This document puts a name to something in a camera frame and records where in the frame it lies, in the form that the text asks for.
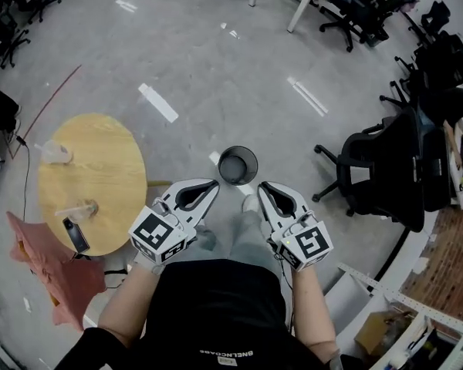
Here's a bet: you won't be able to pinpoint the white desk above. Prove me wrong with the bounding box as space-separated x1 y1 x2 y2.
248 0 343 34

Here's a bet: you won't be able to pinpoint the black mesh office chair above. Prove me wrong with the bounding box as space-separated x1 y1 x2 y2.
312 108 426 234

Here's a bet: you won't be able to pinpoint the person's right white shoe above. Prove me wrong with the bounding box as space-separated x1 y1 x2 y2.
242 193 262 214

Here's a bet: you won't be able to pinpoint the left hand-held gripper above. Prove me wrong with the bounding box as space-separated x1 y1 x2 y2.
128 178 221 265

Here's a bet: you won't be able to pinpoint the black mesh waste bin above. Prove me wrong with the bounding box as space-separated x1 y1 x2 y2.
218 145 259 187

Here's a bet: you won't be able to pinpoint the person's blue jeans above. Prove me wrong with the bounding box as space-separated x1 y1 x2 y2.
192 209 285 275

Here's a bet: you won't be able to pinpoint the black floor cable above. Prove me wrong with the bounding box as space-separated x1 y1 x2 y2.
71 251 129 291

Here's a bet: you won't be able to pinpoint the clear plastic cup with straw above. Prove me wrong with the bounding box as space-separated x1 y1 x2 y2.
34 140 74 166
54 199 100 224

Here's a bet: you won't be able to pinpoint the person's right forearm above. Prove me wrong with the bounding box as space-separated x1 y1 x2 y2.
291 266 340 360

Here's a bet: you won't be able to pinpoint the round wooden side table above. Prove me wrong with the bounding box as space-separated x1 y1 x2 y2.
37 113 174 257

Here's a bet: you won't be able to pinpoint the white perforated metal rack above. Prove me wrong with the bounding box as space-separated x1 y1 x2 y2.
337 262 463 370

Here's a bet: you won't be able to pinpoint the white wristband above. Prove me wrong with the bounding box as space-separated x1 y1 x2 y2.
133 251 167 276

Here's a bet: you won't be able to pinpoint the person's black shirt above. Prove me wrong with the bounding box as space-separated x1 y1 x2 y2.
67 258 335 370

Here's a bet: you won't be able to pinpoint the person's left forearm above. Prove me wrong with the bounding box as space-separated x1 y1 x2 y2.
97 262 165 348

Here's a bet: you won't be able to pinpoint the black cable with plug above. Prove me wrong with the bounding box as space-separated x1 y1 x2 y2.
15 134 32 223

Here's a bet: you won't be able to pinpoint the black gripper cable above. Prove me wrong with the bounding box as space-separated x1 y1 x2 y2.
275 252 296 337

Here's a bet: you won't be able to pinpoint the black smartphone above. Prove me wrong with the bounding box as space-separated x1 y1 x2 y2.
63 217 91 254

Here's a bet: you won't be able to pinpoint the pink cloth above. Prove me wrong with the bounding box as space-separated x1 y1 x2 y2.
5 210 107 333

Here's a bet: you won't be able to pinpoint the cardboard box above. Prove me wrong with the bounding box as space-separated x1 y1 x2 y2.
354 310 397 356

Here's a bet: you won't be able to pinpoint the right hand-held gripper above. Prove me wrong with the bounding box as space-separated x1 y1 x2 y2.
257 181 335 272

